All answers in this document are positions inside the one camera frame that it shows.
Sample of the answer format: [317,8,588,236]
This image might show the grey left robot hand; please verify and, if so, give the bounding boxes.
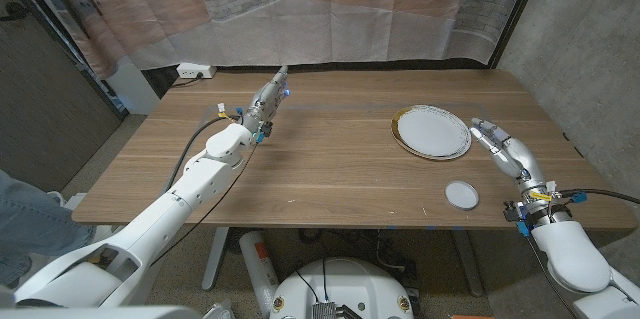
[241,65,293,136]

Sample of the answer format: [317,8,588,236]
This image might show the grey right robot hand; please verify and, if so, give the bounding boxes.
[469,117,550,196]

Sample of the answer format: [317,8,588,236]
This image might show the white paper plate gold rim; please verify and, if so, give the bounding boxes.
[390,104,473,162]

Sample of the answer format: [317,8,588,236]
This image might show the white power strip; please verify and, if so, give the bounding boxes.
[176,62,218,81]

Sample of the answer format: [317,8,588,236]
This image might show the grey tape outline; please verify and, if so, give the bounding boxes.
[169,102,524,190]

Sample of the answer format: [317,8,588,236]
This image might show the printed room scene backdrop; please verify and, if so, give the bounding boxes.
[9,0,537,81]

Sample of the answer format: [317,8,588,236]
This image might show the white table leg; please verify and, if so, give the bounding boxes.
[200,227,232,292]
[449,228,486,298]

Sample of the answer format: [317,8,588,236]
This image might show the black backdrop stand pole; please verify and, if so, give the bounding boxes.
[487,0,550,70]

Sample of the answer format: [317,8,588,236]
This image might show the white cylinder with orange label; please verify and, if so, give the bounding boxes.
[238,230,281,318]

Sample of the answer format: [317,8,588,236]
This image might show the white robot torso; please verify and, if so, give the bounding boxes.
[268,257,416,319]

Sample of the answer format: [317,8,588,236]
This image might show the dark brown door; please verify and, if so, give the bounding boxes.
[0,0,126,193]

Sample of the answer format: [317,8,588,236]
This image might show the person's leg in blue jeans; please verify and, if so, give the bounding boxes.
[0,168,97,288]

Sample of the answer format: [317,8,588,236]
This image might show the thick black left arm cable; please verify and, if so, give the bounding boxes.
[162,114,245,195]

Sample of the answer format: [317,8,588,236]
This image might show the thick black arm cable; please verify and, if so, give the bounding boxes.
[557,187,640,206]
[162,114,245,195]

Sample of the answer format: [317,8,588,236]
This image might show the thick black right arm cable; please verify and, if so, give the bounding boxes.
[557,187,640,206]

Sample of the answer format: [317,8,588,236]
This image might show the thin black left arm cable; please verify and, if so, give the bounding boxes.
[148,141,259,268]

